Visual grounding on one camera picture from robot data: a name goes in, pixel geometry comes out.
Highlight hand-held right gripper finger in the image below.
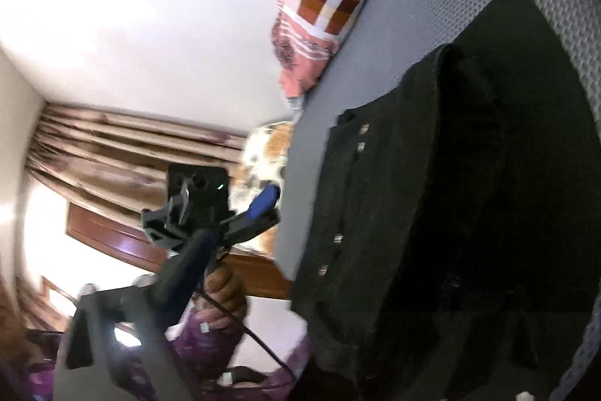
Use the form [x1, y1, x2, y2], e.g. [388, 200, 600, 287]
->
[53, 230, 221, 401]

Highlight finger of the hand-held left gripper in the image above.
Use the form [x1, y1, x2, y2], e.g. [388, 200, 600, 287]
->
[218, 213, 281, 248]
[224, 184, 282, 229]

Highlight black pants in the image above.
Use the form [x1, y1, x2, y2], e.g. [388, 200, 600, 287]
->
[290, 0, 601, 401]

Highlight person's left hand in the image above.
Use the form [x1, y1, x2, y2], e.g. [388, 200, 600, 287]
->
[192, 264, 249, 332]

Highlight floral print pillow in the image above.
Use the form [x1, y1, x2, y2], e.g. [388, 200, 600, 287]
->
[232, 121, 296, 252]

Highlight brown wooden door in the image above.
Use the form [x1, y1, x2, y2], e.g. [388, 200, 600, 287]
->
[65, 201, 189, 274]

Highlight purple patterned clothing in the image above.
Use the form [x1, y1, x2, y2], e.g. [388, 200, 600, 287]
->
[26, 312, 311, 401]

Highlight beige patterned curtain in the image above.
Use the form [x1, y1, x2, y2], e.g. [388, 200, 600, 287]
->
[24, 101, 251, 216]

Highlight black cable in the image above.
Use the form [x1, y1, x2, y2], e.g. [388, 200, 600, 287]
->
[199, 286, 299, 380]

